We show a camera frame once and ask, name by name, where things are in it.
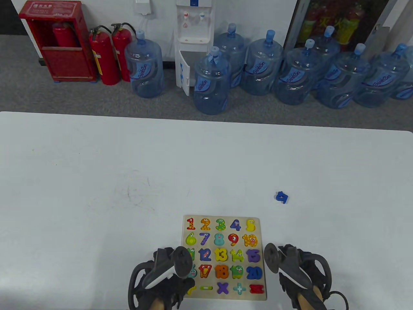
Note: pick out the yellow number math block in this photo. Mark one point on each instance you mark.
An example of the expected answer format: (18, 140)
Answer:
(224, 258)

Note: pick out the red math block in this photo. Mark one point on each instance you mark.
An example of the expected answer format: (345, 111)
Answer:
(256, 288)

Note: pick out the grey hand controller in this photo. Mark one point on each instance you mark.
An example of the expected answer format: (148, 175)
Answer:
(271, 258)
(182, 261)

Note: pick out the red fire extinguisher cabinet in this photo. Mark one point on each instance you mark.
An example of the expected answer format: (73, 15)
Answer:
(64, 61)

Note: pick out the small blue math block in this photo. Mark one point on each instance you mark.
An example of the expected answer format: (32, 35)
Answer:
(281, 197)

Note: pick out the person's left forearm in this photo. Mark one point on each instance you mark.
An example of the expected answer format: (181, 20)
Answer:
(158, 304)

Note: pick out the yellow cross math block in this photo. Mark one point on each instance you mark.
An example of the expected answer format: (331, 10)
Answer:
(191, 290)

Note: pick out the person's right forearm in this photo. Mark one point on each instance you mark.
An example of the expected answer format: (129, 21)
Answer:
(308, 300)

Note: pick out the white water dispenser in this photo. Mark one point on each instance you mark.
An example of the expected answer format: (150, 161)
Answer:
(193, 19)

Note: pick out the red fire extinguisher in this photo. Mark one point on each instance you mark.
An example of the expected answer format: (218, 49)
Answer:
(120, 48)
(64, 35)
(105, 61)

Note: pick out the large blue math block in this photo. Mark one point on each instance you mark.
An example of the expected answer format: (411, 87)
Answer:
(250, 276)

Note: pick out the person's right hand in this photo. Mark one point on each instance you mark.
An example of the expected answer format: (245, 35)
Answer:
(317, 268)

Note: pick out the wooden math block puzzle board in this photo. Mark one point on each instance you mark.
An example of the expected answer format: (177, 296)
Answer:
(197, 231)

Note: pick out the purple math block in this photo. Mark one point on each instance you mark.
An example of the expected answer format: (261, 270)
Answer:
(253, 255)

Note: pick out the white wall box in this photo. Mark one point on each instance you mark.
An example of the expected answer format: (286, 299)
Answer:
(143, 6)

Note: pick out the person's left hand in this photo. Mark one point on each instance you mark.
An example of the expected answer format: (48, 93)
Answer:
(177, 289)

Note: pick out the row of blue water jugs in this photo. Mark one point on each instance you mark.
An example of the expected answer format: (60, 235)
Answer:
(263, 67)

